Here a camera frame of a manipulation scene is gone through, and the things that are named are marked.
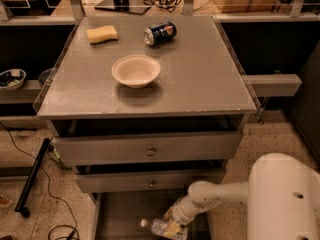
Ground white bowl with items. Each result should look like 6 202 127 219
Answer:
0 69 26 90

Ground grey drawer cabinet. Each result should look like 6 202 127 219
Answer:
38 16 256 240

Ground top grey drawer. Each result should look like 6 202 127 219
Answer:
53 131 243 165

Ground yellow sponge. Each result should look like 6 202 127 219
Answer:
86 25 118 44

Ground black floor cable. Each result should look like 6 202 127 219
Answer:
0 121 81 240

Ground bottom grey drawer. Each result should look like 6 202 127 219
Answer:
90 187 217 240

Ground blue Pepsi can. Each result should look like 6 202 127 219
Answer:
144 21 177 47

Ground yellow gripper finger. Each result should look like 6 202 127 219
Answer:
163 220 182 238
163 207 173 221

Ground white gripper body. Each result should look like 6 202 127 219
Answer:
171 196 205 226

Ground clear plastic water bottle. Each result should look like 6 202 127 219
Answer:
140 218 188 240

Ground black bar on floor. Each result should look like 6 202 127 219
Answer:
14 138 50 218

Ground white paper bowl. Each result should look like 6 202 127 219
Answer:
111 55 161 88

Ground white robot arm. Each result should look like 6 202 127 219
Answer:
164 153 320 240

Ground middle grey drawer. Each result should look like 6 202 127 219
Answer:
75 169 226 193

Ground black monitor stand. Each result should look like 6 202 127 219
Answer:
94 0 150 15

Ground grey drawer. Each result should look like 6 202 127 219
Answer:
90 187 217 240
53 131 243 165
75 169 226 193

